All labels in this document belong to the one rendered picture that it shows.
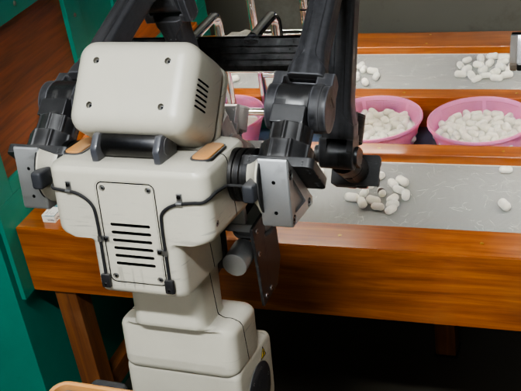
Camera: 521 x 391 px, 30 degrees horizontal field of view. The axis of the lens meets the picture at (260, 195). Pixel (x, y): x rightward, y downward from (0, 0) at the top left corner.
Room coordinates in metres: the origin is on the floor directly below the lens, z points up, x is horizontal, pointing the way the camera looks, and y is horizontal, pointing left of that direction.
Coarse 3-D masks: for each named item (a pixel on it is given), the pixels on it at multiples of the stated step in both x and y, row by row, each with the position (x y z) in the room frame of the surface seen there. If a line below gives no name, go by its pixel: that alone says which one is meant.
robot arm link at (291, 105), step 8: (280, 88) 1.44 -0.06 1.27; (288, 88) 1.43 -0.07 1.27; (296, 88) 1.43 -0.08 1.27; (304, 88) 1.43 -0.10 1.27; (280, 96) 1.42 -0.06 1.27; (288, 96) 1.42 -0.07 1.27; (296, 96) 1.41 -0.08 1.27; (304, 96) 1.41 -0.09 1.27; (272, 104) 1.41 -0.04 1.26; (280, 104) 1.40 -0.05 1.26; (288, 104) 1.40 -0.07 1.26; (296, 104) 1.40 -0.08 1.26; (304, 104) 1.40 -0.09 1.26; (272, 112) 1.39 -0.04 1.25; (280, 112) 1.39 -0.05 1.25; (288, 112) 1.39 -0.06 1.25; (296, 112) 1.38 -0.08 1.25; (304, 112) 1.38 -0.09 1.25; (272, 120) 1.38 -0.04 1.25; (280, 120) 1.38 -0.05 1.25; (296, 120) 1.37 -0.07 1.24; (304, 120) 1.38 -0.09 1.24
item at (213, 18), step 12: (204, 24) 2.24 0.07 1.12; (216, 24) 2.32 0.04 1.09; (264, 24) 2.18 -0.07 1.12; (276, 24) 2.27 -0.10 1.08; (228, 72) 2.32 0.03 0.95; (240, 72) 2.31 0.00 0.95; (252, 72) 2.30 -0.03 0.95; (264, 72) 2.29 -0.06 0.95; (228, 84) 2.32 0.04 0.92; (228, 96) 2.33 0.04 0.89; (252, 108) 2.31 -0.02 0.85
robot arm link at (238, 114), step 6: (228, 108) 2.09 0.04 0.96; (234, 108) 2.09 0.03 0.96; (240, 108) 2.10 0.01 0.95; (246, 108) 2.11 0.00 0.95; (228, 114) 2.08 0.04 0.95; (234, 114) 2.08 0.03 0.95; (240, 114) 2.09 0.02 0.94; (246, 114) 2.10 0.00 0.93; (234, 120) 2.06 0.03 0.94; (240, 120) 2.08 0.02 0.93; (246, 120) 2.09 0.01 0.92; (234, 126) 2.05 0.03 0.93; (240, 126) 2.07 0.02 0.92; (246, 126) 2.09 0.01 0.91; (240, 138) 2.03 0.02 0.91
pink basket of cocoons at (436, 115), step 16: (480, 96) 2.33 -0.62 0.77; (432, 112) 2.28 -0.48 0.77; (448, 112) 2.31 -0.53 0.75; (512, 112) 2.27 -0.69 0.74; (432, 128) 2.24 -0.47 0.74; (448, 144) 2.13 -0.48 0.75; (464, 144) 2.09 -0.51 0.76; (480, 144) 2.08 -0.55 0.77; (496, 144) 2.08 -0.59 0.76; (512, 144) 2.10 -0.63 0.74
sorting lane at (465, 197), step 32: (320, 192) 2.01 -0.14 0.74; (416, 192) 1.94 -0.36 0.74; (448, 192) 1.92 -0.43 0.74; (480, 192) 1.90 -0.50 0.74; (512, 192) 1.87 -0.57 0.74; (384, 224) 1.83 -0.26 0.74; (416, 224) 1.81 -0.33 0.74; (448, 224) 1.79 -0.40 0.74; (480, 224) 1.77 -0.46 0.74; (512, 224) 1.75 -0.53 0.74
